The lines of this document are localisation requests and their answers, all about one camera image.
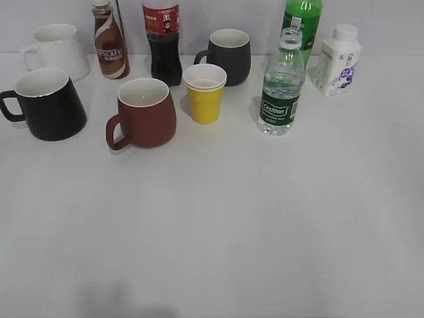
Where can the thin dark vertical rod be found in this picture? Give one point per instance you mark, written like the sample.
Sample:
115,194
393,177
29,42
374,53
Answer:
118,9

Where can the cola bottle red label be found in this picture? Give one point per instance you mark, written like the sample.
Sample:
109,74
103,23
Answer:
162,25

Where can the black ceramic mug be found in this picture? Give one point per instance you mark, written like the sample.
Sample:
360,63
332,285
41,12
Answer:
48,102

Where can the red ceramic mug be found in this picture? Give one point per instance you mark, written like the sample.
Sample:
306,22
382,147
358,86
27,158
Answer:
146,115

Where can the Nescafe coffee bottle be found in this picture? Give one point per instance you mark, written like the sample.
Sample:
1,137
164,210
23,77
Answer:
109,43

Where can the white ceramic mug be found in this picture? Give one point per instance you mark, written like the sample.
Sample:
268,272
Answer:
58,46

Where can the green soda bottle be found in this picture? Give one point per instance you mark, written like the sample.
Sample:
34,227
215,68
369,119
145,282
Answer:
304,15

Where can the clear water bottle green label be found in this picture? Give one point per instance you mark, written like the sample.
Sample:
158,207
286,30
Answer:
283,81

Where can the dark grey ceramic mug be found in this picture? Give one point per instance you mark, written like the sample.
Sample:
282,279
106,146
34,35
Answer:
229,49

